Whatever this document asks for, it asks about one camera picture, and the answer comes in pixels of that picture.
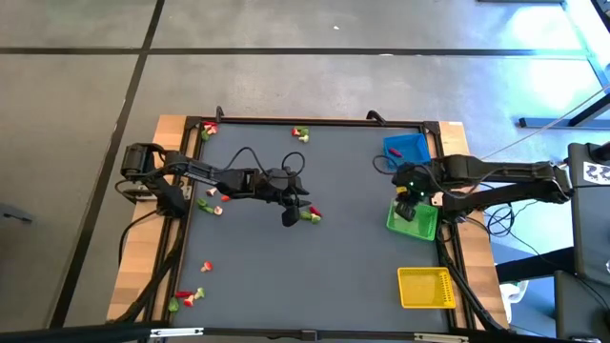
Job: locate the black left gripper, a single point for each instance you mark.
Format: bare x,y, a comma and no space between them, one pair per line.
274,186

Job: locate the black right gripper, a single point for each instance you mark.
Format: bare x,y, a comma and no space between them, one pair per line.
414,178

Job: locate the gray table mat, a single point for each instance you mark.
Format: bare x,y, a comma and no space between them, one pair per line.
310,276

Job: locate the gray floor object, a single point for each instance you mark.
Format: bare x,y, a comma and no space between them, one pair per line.
14,214

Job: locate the dark gray cabinet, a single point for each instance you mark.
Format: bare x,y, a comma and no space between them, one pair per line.
581,305

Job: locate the blue plastic basket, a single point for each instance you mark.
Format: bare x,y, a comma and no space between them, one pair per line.
414,145

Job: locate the dark gray cart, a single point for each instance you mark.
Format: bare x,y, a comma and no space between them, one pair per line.
591,228

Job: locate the green plastic basket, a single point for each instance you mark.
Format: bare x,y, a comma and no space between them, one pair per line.
424,224

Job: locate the pale toy mushroom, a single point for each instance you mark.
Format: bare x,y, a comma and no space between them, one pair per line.
303,138
218,210

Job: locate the toy pieces mid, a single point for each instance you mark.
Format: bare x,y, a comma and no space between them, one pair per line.
205,206

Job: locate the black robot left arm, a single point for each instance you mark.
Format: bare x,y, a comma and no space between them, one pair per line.
200,172

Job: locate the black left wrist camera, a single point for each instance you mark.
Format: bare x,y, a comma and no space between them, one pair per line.
290,218

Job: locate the yellow plastic basket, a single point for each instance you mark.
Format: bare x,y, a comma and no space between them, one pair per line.
419,290

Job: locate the white patterned sticker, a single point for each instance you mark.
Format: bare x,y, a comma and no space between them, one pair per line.
595,172

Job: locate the white crumpled object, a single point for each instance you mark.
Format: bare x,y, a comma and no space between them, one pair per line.
512,293

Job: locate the small red toy mushroom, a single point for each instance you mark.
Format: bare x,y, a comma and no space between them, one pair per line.
225,198

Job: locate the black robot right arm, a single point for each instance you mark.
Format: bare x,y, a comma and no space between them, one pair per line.
500,170

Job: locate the silver metal bracket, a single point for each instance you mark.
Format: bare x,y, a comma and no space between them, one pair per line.
441,337
176,332

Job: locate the brown cap toy mushroom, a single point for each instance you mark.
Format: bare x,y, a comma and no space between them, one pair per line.
211,191

